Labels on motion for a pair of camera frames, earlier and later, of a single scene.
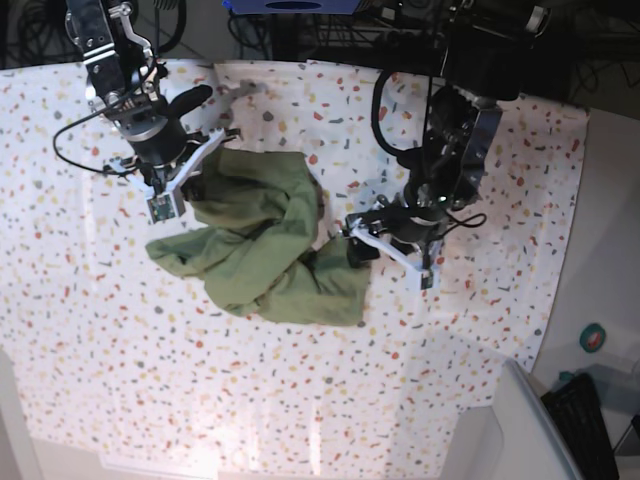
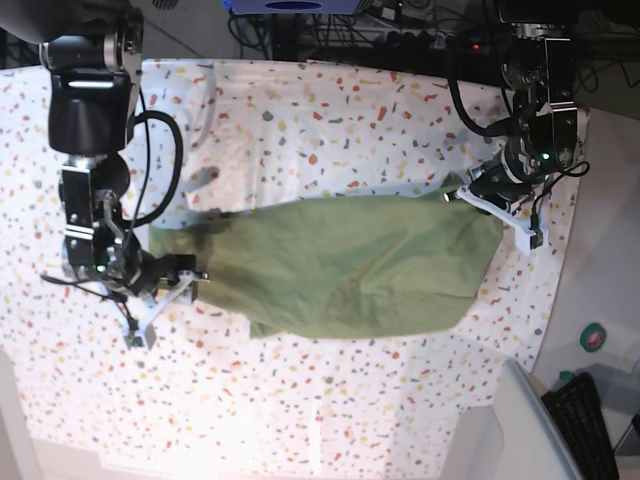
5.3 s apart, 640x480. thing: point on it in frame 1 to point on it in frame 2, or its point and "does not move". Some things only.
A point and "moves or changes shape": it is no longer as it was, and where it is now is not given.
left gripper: [158, 134] to [143, 274]
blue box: [293, 6] does not move
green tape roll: [592, 337] does not move
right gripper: [417, 220] to [511, 176]
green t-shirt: [257, 215] moves or changes shape
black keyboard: [577, 412] does not move
